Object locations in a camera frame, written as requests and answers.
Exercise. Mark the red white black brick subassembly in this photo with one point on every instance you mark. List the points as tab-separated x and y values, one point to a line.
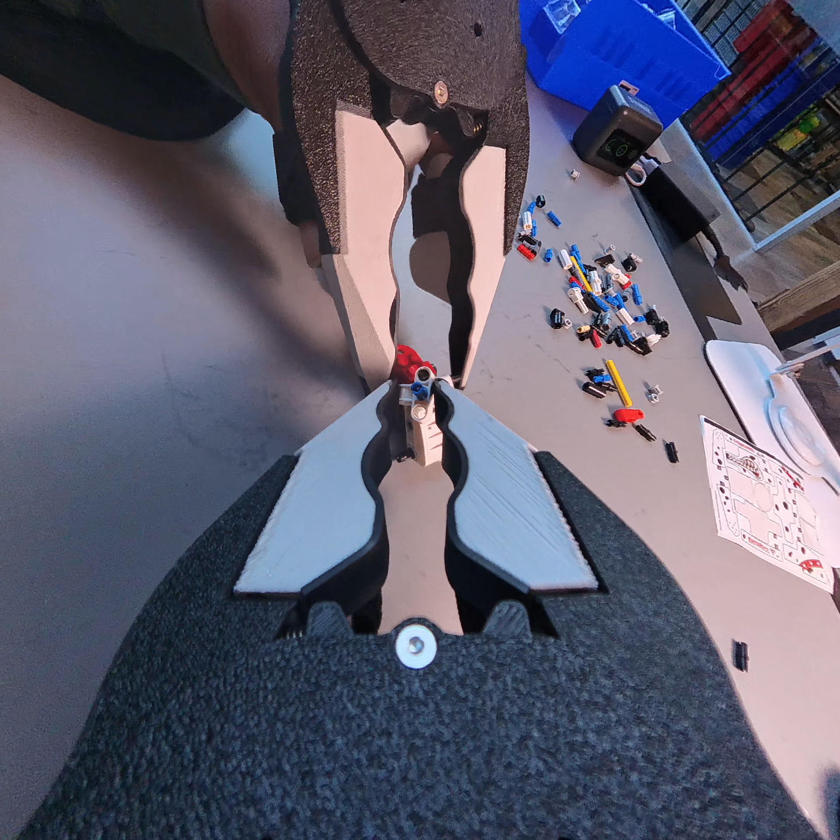
425	440

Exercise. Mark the short black brick piece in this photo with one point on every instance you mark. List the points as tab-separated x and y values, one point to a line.
671	450

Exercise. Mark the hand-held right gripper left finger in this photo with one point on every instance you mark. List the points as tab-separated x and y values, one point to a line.
315	512

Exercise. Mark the sticker sheet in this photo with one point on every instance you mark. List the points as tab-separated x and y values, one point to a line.
768	505

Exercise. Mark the small white blue brick piece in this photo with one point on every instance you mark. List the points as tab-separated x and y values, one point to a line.
420	387

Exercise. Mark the grey desk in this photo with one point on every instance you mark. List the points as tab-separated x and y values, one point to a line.
131	394

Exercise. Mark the white booklet stand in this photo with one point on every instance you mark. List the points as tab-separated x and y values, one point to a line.
761	394

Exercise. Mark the person's left forearm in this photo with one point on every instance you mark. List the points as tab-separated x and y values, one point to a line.
243	53

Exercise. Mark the black power adapter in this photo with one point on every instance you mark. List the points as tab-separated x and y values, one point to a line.
683	204

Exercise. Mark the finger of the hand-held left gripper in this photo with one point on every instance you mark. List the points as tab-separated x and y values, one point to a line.
486	223
365	184

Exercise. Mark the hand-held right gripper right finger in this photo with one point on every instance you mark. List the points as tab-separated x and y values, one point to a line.
519	512

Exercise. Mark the person's left hand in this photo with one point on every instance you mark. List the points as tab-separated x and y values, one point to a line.
311	244

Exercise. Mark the blue plastic bin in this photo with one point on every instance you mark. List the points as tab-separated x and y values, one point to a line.
617	40

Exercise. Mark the black box device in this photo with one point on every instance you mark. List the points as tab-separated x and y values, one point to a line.
614	129

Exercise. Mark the pile of small toy bricks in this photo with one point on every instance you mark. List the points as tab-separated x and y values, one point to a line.
604	295

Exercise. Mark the black toy pin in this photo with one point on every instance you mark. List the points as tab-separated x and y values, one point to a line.
739	654

